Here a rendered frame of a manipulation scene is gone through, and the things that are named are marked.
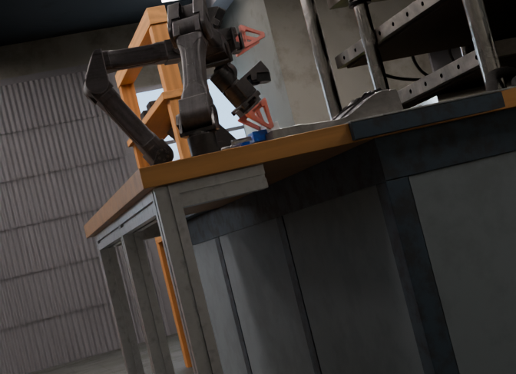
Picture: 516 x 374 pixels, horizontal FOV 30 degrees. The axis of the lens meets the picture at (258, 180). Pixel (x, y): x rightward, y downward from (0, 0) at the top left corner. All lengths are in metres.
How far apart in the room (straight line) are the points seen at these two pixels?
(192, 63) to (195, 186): 0.47
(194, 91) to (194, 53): 0.11
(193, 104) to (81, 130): 7.49
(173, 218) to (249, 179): 0.17
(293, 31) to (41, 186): 2.86
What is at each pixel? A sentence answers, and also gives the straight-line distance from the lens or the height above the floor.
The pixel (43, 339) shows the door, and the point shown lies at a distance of 9.39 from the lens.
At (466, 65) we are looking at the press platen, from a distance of 3.14.
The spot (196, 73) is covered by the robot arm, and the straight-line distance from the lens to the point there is 2.17.
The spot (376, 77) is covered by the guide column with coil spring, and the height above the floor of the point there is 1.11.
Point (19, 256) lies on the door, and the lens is 9.40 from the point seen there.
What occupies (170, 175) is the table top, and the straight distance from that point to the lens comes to 1.76.
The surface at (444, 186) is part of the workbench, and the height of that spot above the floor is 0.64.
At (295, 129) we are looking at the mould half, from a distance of 2.49.
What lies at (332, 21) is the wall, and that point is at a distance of 8.71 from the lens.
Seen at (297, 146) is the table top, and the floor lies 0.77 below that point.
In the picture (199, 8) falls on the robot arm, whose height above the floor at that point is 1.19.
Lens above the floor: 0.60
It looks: 4 degrees up
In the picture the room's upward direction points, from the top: 14 degrees counter-clockwise
